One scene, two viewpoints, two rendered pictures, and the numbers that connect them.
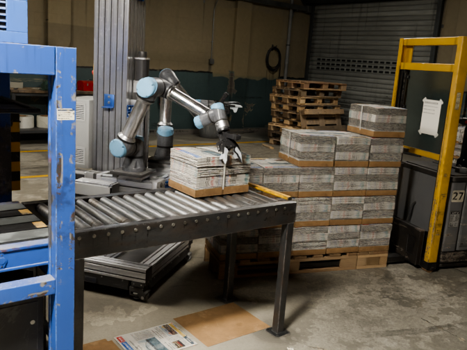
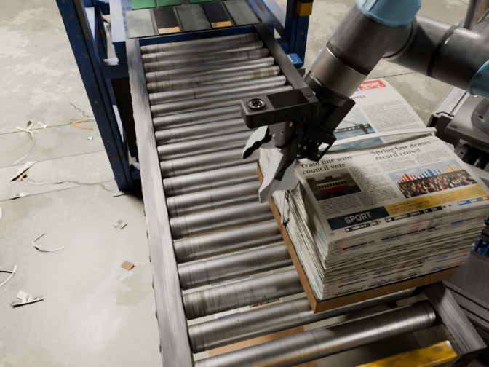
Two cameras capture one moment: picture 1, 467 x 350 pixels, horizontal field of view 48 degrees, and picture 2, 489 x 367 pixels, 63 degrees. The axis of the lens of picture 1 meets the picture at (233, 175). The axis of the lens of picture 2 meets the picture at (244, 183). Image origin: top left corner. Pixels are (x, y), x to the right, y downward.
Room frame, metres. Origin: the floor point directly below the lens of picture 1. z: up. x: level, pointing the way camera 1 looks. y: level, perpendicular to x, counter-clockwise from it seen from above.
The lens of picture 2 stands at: (3.02, -0.45, 1.49)
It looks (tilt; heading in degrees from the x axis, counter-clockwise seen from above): 46 degrees down; 113
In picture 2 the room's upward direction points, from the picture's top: straight up
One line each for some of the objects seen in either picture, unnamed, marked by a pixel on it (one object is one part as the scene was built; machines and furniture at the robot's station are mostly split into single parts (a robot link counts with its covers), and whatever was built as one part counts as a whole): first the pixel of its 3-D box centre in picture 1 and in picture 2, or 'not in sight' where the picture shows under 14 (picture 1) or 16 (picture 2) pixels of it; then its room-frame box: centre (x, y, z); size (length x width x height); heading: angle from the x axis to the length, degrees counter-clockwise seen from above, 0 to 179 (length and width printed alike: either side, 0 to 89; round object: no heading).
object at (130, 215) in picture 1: (121, 212); (219, 92); (2.51, 0.54, 0.77); 0.47 x 0.05 x 0.05; 38
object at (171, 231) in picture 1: (194, 226); (150, 167); (2.47, 0.17, 0.74); 1.34 x 0.05 x 0.12; 128
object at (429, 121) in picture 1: (424, 110); not in sight; (4.35, -1.53, 1.28); 0.57 x 0.01 x 0.65; 20
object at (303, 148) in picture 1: (306, 147); not in sight; (3.99, -0.54, 0.95); 0.38 x 0.29 x 0.23; 19
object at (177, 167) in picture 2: (178, 205); (244, 156); (2.71, 0.28, 0.77); 0.47 x 0.05 x 0.05; 38
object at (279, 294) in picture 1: (282, 278); not in sight; (2.87, -0.33, 0.34); 0.06 x 0.06 x 0.68; 38
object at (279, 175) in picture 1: (285, 214); not in sight; (3.94, -0.42, 0.42); 1.17 x 0.39 x 0.83; 110
